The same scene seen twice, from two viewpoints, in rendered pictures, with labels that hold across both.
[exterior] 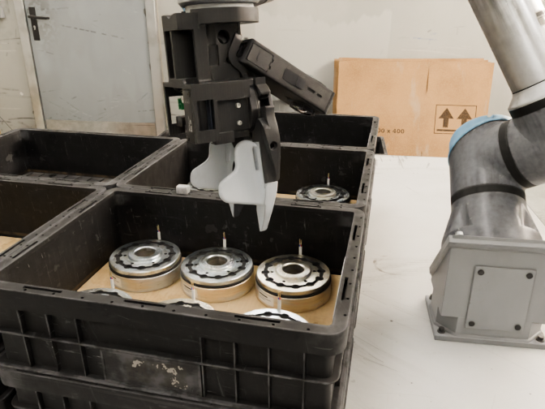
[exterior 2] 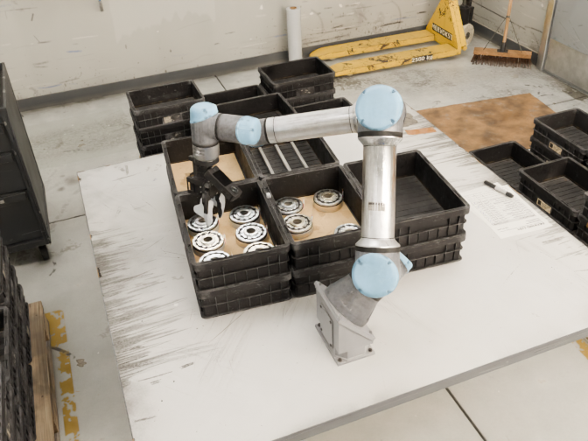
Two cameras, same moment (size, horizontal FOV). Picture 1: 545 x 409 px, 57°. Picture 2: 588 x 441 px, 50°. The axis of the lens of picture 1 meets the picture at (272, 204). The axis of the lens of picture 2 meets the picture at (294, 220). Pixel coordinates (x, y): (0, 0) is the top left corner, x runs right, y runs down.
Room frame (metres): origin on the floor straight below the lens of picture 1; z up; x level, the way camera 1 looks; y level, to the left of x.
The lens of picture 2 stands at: (-0.01, -1.47, 2.10)
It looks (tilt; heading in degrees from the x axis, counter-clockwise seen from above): 36 degrees down; 63
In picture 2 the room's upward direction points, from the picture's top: 3 degrees counter-clockwise
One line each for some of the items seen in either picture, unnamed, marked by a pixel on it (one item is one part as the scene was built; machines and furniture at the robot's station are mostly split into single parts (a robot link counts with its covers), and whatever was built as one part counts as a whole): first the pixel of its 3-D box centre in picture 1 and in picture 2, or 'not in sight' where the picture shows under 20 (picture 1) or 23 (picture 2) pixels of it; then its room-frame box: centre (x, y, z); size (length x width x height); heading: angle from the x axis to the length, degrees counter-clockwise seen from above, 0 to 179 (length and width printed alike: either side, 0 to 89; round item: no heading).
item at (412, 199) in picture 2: (289, 152); (402, 199); (1.15, -0.04, 0.87); 0.40 x 0.30 x 0.11; 77
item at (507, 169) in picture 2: not in sight; (510, 181); (2.29, 0.49, 0.26); 0.40 x 0.30 x 0.23; 82
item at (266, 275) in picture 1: (293, 273); (259, 252); (0.60, -0.03, 0.86); 0.10 x 0.10 x 0.01
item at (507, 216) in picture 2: not in sight; (502, 208); (1.58, -0.10, 0.70); 0.33 x 0.23 x 0.01; 82
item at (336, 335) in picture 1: (196, 249); (229, 221); (0.56, 0.10, 0.92); 0.40 x 0.30 x 0.02; 77
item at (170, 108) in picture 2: not in sight; (171, 129); (0.91, 1.85, 0.37); 0.40 x 0.30 x 0.45; 172
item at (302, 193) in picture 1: (323, 195); (349, 233); (0.89, -0.10, 0.86); 0.10 x 0.10 x 0.01
